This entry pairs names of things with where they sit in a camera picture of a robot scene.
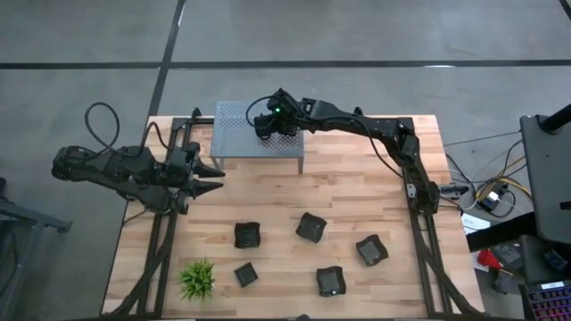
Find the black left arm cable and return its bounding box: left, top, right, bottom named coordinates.
left=83, top=102, right=173, bottom=158

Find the yellow cable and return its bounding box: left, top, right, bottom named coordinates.
left=473, top=177, right=533, bottom=201

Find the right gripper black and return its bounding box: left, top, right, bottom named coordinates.
left=252, top=87, right=309, bottom=142

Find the black backlit keyboard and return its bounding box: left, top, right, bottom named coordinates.
left=525, top=279, right=571, bottom=321

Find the black vertical pole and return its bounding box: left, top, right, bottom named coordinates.
left=538, top=103, right=571, bottom=134

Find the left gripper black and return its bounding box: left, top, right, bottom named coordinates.
left=165, top=141, right=227, bottom=216

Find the small green artificial plant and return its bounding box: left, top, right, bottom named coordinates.
left=176, top=257, right=217, bottom=303

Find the grey perforated metal shelf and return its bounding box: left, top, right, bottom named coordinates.
left=209, top=100, right=306, bottom=175

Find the grey metal stand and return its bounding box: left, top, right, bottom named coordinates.
left=0, top=177, right=73, bottom=321

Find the black cart base bar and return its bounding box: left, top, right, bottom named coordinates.
left=466, top=211, right=536, bottom=251

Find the red soft object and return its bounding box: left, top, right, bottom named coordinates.
left=476, top=248, right=504, bottom=271

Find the white paper sheet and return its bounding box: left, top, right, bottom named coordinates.
left=460, top=212, right=491, bottom=236

